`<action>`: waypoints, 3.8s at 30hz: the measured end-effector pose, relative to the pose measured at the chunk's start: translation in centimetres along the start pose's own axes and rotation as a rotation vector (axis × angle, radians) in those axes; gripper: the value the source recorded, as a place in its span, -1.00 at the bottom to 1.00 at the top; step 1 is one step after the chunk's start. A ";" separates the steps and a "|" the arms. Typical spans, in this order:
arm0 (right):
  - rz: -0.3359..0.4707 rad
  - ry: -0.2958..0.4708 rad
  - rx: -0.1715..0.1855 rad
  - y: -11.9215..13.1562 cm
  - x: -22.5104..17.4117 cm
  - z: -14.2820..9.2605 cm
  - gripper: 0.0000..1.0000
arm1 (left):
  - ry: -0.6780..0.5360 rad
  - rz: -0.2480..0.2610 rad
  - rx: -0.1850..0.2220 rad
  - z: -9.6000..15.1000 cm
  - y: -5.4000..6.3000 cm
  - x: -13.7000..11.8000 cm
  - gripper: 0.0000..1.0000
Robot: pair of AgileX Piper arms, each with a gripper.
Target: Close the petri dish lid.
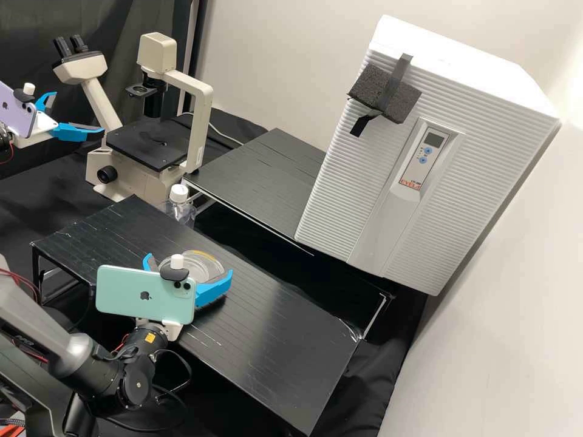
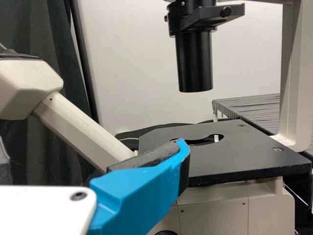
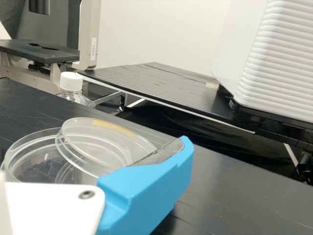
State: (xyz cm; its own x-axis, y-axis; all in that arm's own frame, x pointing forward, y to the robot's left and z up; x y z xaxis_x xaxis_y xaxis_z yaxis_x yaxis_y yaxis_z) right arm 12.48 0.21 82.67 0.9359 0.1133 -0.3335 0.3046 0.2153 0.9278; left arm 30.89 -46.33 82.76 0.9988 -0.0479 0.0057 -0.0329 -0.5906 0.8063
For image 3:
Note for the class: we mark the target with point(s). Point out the white-capped bottle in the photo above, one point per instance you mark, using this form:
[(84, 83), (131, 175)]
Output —
[(71, 82)]

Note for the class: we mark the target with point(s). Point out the black platform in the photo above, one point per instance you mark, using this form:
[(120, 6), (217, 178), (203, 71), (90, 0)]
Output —
[(159, 80), (244, 195)]

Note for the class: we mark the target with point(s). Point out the white incubator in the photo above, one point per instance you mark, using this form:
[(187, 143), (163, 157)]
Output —
[(232, 36)]

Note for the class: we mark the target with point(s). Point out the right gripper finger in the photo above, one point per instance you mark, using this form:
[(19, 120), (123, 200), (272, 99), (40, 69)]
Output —
[(146, 186)]

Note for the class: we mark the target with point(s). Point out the incubator door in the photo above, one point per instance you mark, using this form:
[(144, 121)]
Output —
[(281, 61)]

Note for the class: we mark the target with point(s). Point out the petri dish lid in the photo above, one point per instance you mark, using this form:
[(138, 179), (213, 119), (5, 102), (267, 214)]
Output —
[(105, 144)]

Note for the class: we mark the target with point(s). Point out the cream microscope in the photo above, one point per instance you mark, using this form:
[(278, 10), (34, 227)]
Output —
[(88, 36)]

